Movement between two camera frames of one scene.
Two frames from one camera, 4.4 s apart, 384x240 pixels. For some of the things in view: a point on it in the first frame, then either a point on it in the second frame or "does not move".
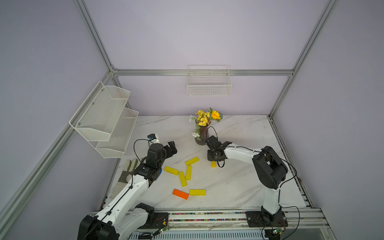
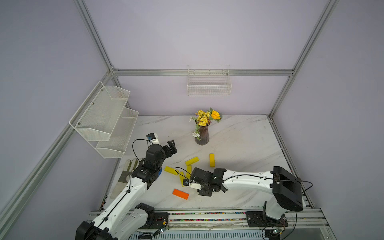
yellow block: [183, 179] does not move
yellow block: [171, 170] does not move
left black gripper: [169, 153] does not move
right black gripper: [209, 157] to [202, 192]
